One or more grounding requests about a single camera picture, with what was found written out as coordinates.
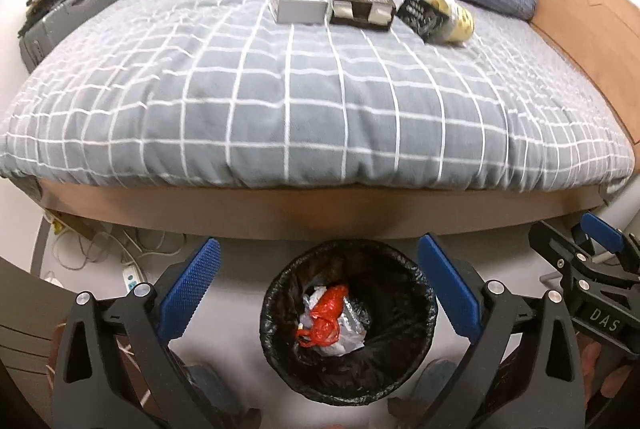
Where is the yellow round plastic jar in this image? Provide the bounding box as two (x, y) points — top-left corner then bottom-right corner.
(425, 0), (475, 44)

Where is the brown cookie box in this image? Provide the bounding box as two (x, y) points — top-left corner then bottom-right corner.
(330, 0), (396, 31)

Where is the white earphone box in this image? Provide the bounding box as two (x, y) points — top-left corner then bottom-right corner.
(270, 0), (328, 25)

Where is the black wet wipe packet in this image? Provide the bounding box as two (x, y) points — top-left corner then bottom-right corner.
(396, 0), (449, 42)

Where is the white crumpled trash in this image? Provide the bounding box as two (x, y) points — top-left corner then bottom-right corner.
(296, 286), (370, 357)

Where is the black lined trash bin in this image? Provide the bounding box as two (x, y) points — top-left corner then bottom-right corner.
(259, 239), (437, 406)

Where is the person's right hand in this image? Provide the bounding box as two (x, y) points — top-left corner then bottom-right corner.
(579, 338), (637, 410)

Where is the white power strip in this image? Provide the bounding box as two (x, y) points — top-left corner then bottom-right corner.
(122, 263), (145, 291)

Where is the red plastic bag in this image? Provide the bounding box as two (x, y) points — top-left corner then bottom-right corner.
(296, 285), (348, 348)

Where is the wooden headboard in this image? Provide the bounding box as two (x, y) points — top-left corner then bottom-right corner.
(532, 0), (639, 145)

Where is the grey checked bed cover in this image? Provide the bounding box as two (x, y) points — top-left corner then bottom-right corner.
(1, 0), (634, 192)

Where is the grey suitcase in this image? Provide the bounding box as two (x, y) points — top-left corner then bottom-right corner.
(18, 0), (117, 74)

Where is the wooden bed frame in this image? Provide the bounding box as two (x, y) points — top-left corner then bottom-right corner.
(38, 181), (603, 241)

